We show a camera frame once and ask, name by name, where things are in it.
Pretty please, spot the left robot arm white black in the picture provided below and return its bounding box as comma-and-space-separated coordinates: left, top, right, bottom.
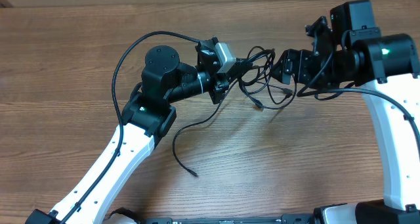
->
26, 37, 251, 223

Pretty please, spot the black cable silver plug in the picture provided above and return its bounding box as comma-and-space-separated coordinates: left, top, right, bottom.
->
172, 81, 239, 178

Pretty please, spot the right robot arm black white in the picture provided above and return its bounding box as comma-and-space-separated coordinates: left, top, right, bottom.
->
271, 0, 419, 223

